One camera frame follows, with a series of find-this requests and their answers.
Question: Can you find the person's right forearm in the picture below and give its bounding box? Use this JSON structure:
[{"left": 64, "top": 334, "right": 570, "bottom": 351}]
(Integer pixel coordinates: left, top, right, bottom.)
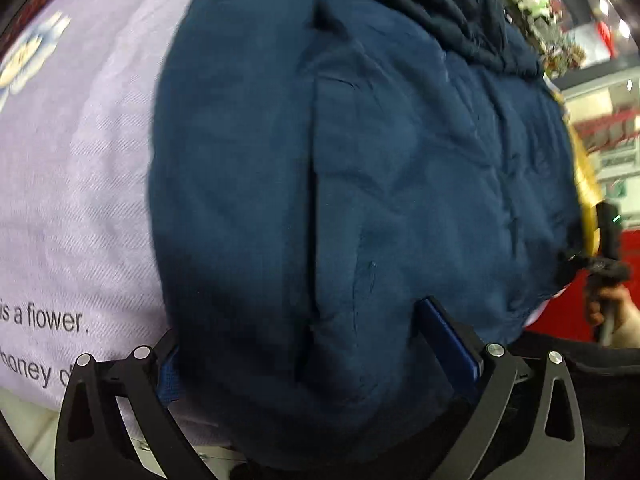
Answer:
[{"left": 599, "top": 307, "right": 640, "bottom": 350}]

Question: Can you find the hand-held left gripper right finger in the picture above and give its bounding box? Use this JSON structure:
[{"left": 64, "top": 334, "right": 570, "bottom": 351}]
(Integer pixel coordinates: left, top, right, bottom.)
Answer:
[{"left": 417, "top": 296, "right": 587, "bottom": 480}]

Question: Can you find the person's black clothing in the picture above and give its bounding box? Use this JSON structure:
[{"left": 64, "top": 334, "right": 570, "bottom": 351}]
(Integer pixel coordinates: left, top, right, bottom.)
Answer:
[{"left": 220, "top": 332, "right": 640, "bottom": 480}]

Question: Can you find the lilac printed t-shirt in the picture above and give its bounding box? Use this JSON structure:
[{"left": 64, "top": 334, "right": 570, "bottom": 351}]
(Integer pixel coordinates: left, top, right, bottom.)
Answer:
[{"left": 0, "top": 0, "right": 236, "bottom": 446}]

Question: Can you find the mustard yellow garment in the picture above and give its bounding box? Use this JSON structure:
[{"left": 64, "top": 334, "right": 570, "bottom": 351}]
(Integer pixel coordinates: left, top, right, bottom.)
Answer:
[{"left": 548, "top": 85, "right": 603, "bottom": 256}]

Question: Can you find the person's right hand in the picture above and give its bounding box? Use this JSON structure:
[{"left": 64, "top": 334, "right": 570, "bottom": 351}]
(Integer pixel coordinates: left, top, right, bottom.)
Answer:
[{"left": 583, "top": 283, "right": 640, "bottom": 333}]

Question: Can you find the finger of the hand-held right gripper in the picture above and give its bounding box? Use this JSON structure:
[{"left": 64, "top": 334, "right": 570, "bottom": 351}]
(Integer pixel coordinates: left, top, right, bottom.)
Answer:
[{"left": 558, "top": 248, "right": 589, "bottom": 269}]

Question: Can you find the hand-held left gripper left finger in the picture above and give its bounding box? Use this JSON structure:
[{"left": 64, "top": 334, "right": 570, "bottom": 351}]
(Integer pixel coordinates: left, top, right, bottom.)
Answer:
[{"left": 54, "top": 329, "right": 217, "bottom": 480}]

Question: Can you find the colourful goods shelf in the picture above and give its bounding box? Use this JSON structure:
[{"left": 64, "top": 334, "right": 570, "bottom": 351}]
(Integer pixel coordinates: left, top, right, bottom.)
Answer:
[{"left": 545, "top": 0, "right": 640, "bottom": 211}]

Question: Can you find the navy blue jacket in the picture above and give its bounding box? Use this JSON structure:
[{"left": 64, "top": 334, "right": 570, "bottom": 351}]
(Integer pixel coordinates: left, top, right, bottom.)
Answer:
[{"left": 148, "top": 0, "right": 593, "bottom": 474}]

